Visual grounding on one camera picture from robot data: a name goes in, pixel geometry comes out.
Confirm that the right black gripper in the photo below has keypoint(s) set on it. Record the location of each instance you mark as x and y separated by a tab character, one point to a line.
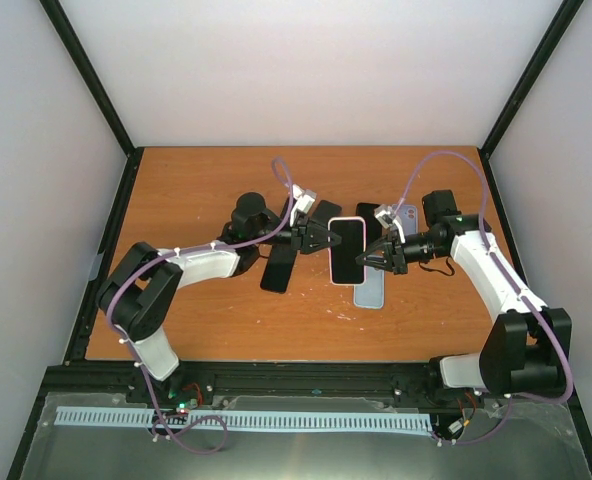
389	244

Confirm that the black smartphone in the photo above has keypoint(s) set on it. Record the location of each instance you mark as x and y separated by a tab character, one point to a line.
278	269
324	212

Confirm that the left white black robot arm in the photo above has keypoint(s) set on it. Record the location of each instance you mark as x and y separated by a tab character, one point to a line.
137	295

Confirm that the right black frame post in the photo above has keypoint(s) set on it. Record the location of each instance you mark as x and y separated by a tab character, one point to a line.
547	45

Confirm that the light blue slotted cable duct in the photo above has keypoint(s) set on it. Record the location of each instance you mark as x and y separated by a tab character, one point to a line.
257	421

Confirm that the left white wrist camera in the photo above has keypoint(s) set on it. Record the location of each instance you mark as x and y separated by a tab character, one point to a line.
303	200

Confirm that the left black frame post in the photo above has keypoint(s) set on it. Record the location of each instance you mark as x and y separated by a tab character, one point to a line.
75	49

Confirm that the metal sheet front panel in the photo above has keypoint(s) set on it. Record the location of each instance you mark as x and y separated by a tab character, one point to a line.
505	440

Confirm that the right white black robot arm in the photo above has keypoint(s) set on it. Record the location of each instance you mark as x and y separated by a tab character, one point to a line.
526	351

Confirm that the black frame post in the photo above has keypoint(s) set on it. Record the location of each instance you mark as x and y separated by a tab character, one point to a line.
75	49
547	45

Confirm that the phone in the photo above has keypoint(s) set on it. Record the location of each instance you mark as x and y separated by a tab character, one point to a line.
371	293
409	219
349	237

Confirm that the black phone case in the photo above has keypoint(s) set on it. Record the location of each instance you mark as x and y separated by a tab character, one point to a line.
374	229

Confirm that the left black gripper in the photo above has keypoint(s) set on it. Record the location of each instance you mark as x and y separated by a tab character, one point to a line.
309	244

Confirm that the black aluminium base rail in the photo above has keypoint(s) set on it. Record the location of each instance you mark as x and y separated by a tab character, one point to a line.
401	385

